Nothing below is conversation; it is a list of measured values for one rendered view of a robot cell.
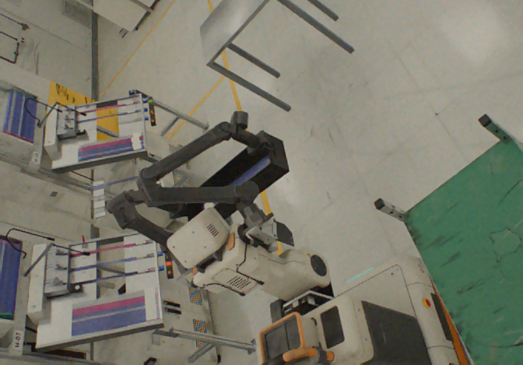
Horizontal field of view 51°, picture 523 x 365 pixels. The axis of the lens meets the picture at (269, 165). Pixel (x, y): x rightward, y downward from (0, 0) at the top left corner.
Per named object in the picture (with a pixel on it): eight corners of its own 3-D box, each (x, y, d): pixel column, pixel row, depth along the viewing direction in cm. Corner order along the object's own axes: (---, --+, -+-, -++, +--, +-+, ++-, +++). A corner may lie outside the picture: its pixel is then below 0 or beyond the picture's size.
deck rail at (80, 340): (164, 324, 321) (163, 319, 317) (164, 328, 320) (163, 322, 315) (39, 349, 311) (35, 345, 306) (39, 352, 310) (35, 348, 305)
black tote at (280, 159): (207, 233, 261) (187, 227, 254) (204, 203, 271) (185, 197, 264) (289, 171, 231) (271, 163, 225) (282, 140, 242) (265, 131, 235)
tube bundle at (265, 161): (208, 220, 262) (202, 218, 260) (207, 208, 266) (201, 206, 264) (280, 165, 235) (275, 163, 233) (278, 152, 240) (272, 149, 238)
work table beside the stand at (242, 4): (354, 50, 387) (273, -10, 339) (287, 112, 420) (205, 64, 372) (338, 15, 416) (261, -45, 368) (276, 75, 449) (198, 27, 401)
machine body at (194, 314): (210, 276, 419) (140, 257, 382) (225, 363, 372) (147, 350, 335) (163, 318, 448) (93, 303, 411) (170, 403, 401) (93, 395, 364)
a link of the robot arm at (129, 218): (112, 229, 199) (134, 214, 198) (103, 201, 207) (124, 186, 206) (175, 262, 236) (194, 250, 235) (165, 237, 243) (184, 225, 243)
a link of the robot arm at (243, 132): (229, 140, 219) (238, 135, 216) (229, 125, 222) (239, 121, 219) (242, 146, 224) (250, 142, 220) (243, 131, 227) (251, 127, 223)
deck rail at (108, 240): (155, 233, 367) (153, 227, 363) (156, 236, 366) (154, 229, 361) (46, 253, 357) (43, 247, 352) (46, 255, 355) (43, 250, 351)
